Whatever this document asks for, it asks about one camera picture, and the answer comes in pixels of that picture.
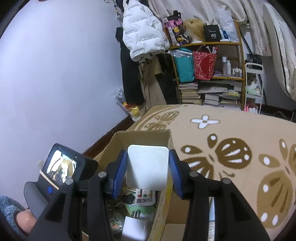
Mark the plastic bag with toys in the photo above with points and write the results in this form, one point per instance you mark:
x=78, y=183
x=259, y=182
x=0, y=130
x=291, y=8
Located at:
x=131, y=109

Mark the wooden bookshelf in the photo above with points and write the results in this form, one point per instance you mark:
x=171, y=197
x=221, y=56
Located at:
x=226, y=85

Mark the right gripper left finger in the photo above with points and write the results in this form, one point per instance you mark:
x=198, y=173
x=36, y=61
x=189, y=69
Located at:
x=82, y=203

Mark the white button panel box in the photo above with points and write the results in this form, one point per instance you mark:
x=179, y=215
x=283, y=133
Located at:
x=173, y=232

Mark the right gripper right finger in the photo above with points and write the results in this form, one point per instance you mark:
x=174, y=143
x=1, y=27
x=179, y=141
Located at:
x=234, y=217

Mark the red gift bag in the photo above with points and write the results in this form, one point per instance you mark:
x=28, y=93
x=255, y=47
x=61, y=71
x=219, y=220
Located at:
x=204, y=63

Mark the cardboard box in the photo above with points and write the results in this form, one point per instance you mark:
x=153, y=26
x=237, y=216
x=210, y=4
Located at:
x=170, y=208

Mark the blue fuzzy slipper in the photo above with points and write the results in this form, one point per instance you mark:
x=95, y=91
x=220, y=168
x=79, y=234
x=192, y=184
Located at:
x=16, y=221

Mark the beige patterned rug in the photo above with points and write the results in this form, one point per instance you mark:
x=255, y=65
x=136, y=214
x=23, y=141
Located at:
x=256, y=152

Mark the green surfboard-shaped remote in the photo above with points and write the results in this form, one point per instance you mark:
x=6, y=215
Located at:
x=145, y=212

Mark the cream duvet on chair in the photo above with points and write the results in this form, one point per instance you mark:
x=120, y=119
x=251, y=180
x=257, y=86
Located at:
x=282, y=44

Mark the blonde wig head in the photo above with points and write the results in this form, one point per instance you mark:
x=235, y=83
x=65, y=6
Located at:
x=195, y=29

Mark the white puffer jacket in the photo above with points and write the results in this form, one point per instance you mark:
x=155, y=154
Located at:
x=143, y=33

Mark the keychain bunch with charms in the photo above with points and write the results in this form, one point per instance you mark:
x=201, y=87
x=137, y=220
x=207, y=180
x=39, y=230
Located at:
x=119, y=208

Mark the black hanging coat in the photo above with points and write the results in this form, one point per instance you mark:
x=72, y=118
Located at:
x=130, y=73

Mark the teal bag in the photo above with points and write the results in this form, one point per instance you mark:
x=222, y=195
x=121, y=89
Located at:
x=183, y=58

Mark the light blue slim remote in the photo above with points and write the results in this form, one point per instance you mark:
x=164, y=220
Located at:
x=211, y=227

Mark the black box number 40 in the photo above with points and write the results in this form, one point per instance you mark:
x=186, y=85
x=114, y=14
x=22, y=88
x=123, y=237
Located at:
x=212, y=33

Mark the large white box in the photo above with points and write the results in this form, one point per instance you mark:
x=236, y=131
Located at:
x=135, y=229

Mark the white TV remote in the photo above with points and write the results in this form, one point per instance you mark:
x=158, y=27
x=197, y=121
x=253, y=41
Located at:
x=145, y=197

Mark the beige curtain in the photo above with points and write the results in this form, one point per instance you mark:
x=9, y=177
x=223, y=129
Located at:
x=244, y=12

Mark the small white square box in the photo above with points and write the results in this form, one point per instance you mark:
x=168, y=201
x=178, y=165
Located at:
x=147, y=167

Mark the white utility cart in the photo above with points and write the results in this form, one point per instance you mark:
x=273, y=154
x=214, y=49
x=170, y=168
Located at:
x=254, y=88

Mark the stack of books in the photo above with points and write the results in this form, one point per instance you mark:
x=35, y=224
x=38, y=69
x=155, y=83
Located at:
x=189, y=93

